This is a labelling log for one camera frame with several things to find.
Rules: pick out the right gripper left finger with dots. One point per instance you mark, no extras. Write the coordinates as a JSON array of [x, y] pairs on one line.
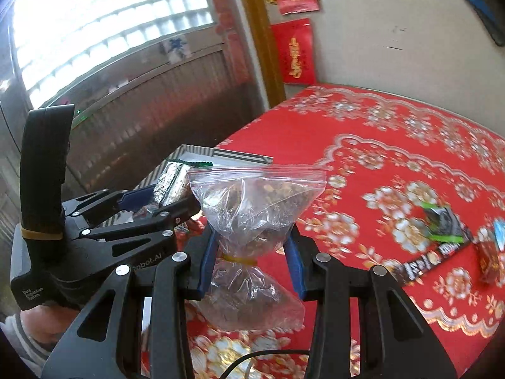
[[104, 339]]

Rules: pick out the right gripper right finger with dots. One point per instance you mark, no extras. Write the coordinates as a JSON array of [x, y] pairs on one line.
[[395, 339]]

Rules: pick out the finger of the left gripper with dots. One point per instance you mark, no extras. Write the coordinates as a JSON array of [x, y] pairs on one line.
[[104, 204], [150, 236]]

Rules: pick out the brown nut bar packet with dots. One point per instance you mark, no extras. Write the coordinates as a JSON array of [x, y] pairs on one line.
[[173, 183]]

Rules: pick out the dark coffee stick packet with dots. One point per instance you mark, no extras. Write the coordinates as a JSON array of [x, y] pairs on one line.
[[414, 269]]

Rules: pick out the clear bag of nuts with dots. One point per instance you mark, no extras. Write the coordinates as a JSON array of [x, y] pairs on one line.
[[253, 210]]

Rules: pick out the red gold snack packet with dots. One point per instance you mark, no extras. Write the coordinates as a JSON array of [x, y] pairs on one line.
[[489, 261]]

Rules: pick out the black green snack packet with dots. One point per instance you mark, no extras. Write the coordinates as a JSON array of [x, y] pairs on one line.
[[443, 226]]

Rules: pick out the blue sachima snack packet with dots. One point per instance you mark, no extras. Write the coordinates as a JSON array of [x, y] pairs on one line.
[[499, 233]]

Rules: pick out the left human hand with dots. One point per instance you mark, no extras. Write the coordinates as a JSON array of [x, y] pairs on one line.
[[47, 323]]

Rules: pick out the striped white gift box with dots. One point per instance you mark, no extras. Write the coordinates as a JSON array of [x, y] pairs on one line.
[[220, 158]]

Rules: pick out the red floral tablecloth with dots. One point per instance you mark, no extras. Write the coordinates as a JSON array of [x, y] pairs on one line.
[[385, 157]]

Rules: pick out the blue paper cutout sticker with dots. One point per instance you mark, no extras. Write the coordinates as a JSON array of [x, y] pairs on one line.
[[176, 49]]

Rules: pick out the glass block window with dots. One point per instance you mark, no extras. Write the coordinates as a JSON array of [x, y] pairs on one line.
[[59, 42]]

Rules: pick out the lower red wall poster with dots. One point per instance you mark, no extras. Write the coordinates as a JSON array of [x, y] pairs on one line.
[[294, 43]]

